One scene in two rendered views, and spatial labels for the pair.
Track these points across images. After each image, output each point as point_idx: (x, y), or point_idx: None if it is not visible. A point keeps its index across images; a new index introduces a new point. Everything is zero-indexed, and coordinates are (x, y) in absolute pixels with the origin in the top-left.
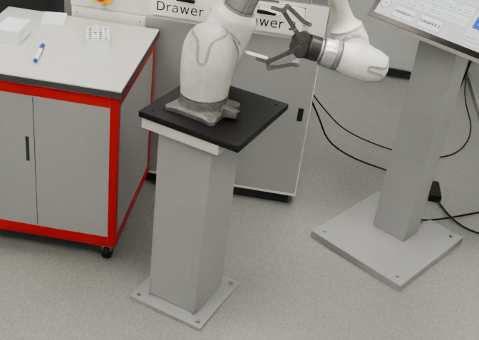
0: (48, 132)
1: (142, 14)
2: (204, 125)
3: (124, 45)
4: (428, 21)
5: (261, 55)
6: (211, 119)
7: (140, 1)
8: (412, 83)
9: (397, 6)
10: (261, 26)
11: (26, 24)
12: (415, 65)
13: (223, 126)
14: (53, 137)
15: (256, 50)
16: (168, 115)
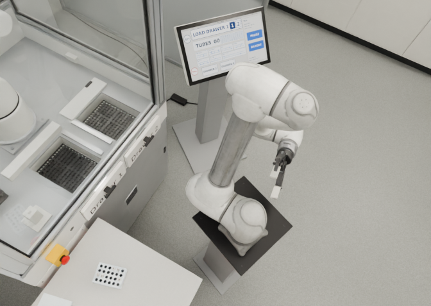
0: None
1: (82, 225)
2: (266, 237)
3: (122, 255)
4: (226, 64)
5: (276, 188)
6: (265, 231)
7: (77, 224)
8: (210, 89)
9: (202, 69)
10: (143, 147)
11: None
12: (210, 81)
13: (268, 226)
14: None
15: (142, 156)
16: (251, 256)
